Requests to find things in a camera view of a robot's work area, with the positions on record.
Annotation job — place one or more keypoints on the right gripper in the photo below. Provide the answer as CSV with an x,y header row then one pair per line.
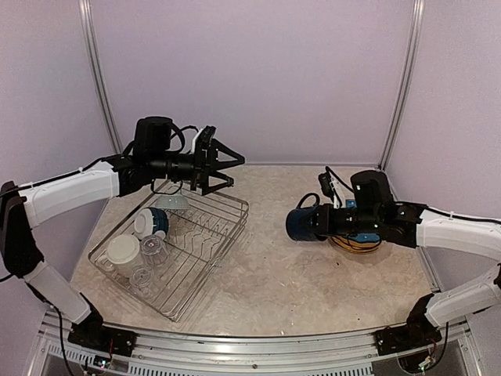
x,y
326,225

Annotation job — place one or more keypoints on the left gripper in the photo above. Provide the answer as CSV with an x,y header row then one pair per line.
x,y
203,170

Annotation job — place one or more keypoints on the yellow dotted plate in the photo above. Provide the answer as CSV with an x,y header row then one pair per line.
x,y
344,239
348,244

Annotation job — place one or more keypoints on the dark blue mug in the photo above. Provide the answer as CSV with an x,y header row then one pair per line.
x,y
301,220

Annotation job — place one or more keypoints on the blue dotted plate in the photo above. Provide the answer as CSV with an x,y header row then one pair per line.
x,y
362,238

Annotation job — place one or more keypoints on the clear glass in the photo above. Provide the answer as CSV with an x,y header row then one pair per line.
x,y
153,250
142,280

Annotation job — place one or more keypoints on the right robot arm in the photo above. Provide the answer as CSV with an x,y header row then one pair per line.
x,y
415,225

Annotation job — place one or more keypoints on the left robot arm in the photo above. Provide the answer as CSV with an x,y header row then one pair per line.
x,y
156,152

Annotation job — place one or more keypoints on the light striped bowl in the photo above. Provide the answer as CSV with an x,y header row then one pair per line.
x,y
174,202

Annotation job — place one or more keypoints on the dark teal striped bowl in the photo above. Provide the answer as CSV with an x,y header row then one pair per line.
x,y
151,221

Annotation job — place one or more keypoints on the white cup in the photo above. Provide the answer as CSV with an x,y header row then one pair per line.
x,y
122,255

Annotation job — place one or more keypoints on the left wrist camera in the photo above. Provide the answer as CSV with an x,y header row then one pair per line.
x,y
202,139

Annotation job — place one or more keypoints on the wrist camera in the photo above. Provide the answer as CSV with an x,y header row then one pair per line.
x,y
202,139
331,187

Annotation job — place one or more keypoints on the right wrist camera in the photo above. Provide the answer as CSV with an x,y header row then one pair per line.
x,y
331,187

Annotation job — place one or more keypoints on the wire dish rack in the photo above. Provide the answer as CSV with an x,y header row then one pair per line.
x,y
198,239

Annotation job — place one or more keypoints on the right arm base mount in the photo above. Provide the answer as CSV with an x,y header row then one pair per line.
x,y
390,340

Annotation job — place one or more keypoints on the aluminium front rail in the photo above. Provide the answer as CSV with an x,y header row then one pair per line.
x,y
167,353

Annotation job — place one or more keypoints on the left aluminium post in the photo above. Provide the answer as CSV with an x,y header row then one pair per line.
x,y
85,10

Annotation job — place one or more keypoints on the aluminium post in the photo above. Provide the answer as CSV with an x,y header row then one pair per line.
x,y
404,84
85,10

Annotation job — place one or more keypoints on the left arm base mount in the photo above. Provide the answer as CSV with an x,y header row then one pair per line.
x,y
110,340

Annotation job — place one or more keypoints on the right aluminium post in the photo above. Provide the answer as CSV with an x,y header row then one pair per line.
x,y
404,84

